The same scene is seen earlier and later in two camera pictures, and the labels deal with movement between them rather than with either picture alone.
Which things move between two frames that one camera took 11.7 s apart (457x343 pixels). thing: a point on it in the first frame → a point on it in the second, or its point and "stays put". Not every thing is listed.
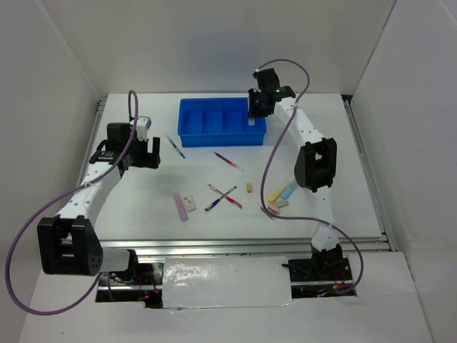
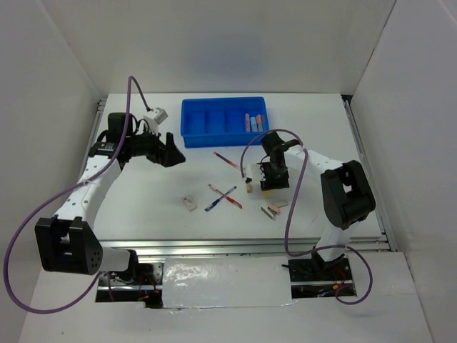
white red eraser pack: (190, 203) stays put
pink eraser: (273, 207) stays put
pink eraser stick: (183, 214) → (247, 121)
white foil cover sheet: (209, 282) stays put
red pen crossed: (229, 199) stays put
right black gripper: (253, 111) → (268, 184)
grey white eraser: (282, 203) stays put
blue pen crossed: (217, 201) stays put
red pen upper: (228, 161) stays put
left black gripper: (149, 160) → (166, 155)
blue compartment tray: (218, 122) stays put
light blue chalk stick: (288, 190) → (254, 128)
